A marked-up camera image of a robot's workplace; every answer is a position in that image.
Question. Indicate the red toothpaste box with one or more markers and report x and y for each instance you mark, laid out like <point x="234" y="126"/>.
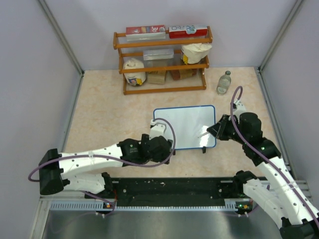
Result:
<point x="141" y="33"/>
<point x="187" y="31"/>

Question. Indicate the wooden shelf rack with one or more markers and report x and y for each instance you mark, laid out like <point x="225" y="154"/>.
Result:
<point x="157" y="66"/>

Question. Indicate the brown box under shelf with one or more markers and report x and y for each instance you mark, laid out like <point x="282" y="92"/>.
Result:
<point x="156" y="77"/>

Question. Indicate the red toothpaste box right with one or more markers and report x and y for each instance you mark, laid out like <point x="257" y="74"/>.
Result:
<point x="187" y="31"/>

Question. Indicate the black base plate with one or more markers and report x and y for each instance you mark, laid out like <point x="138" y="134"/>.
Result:
<point x="175" y="192"/>

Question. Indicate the white cloth bag left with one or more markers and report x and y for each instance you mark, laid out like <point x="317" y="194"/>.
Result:
<point x="134" y="78"/>

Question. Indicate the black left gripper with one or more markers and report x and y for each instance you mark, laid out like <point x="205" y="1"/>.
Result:
<point x="162" y="157"/>

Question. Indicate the white cloth bag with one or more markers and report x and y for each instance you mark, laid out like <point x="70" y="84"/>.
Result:
<point x="194" y="53"/>
<point x="134" y="78"/>

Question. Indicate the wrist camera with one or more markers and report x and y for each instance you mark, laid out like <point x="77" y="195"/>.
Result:
<point x="238" y="108"/>
<point x="157" y="129"/>

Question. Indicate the brown block under shelf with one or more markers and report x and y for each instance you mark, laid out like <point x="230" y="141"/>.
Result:
<point x="182" y="74"/>

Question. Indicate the clear plastic box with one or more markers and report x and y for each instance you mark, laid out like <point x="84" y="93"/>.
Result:
<point x="158" y="54"/>

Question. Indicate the red toothpaste box left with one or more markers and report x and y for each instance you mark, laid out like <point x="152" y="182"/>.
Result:
<point x="141" y="33"/>

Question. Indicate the blue-framed whiteboard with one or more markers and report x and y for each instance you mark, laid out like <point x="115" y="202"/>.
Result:
<point x="188" y="123"/>

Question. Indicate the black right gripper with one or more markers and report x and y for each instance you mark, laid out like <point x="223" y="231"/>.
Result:
<point x="218" y="130"/>

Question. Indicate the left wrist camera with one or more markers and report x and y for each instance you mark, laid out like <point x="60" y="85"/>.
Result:
<point x="157" y="129"/>

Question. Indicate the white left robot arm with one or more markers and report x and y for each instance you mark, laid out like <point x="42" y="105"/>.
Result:
<point x="75" y="171"/>

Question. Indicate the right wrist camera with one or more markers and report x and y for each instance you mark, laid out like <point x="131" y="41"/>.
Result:
<point x="238" y="108"/>

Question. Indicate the clear glass bottle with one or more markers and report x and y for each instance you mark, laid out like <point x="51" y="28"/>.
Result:
<point x="224" y="83"/>

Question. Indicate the white cloth bag right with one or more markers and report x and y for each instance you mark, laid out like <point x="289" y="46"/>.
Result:
<point x="194" y="53"/>

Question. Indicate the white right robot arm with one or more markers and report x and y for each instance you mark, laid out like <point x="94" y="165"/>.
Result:
<point x="288" y="207"/>

